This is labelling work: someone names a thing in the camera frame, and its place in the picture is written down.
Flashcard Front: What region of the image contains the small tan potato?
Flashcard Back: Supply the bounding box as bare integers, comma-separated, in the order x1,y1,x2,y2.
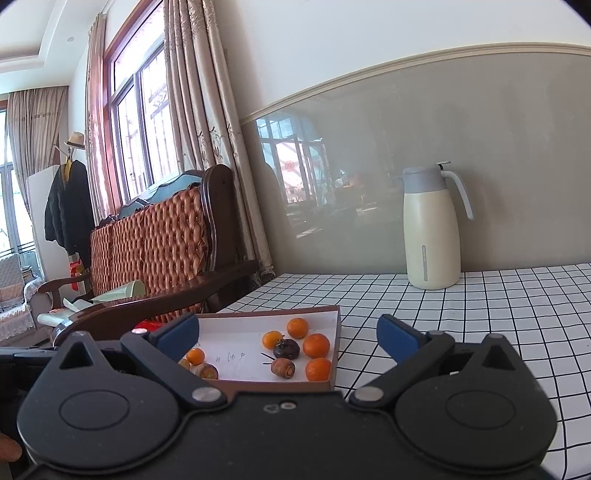
178,359,191,370

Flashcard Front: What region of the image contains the yellow-orange kumquat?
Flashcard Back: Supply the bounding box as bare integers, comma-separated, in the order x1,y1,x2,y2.
185,348,205,366

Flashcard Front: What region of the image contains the orange mandarin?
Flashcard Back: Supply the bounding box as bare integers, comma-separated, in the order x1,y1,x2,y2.
287,317,310,339
304,358,332,382
303,333,331,359

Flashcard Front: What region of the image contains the small orange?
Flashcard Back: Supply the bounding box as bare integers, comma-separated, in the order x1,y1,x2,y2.
262,330,283,350

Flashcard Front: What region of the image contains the brownish carrot chunk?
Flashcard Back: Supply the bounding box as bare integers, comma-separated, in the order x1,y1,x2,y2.
270,358,296,379

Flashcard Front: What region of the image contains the dark purple passion fruit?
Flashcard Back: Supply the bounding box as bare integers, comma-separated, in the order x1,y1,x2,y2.
273,339,301,360

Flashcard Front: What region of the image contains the person left hand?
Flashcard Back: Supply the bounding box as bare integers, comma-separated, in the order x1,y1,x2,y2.
0,433,22,463

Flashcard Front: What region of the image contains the red bag on sofa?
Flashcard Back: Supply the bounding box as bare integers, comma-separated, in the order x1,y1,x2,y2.
135,320,163,332

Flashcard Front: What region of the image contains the checkered white tablecloth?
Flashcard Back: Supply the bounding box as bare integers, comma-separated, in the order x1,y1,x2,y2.
228,263,591,479

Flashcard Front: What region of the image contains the green rolled paper tube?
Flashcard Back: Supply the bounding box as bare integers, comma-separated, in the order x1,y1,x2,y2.
90,280,146,304

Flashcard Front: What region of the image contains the black jacket on rack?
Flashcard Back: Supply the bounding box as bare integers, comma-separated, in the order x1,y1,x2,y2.
44,160,95,265

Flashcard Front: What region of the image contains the wooden sofa orange cushion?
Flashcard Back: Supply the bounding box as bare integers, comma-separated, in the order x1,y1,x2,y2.
52,165,259,346

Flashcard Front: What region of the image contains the cream thermos jug grey lid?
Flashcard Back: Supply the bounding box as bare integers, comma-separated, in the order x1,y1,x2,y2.
402,163,474,290

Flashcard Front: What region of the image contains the brown cardboard box tray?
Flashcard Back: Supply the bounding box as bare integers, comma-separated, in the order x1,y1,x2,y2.
179,306,341,396

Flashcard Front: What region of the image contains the straw hat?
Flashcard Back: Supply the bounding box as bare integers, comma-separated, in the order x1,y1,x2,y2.
65,131,85,150

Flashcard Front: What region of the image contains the beige patterned curtain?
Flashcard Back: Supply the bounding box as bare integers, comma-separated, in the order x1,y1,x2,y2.
4,0,276,278

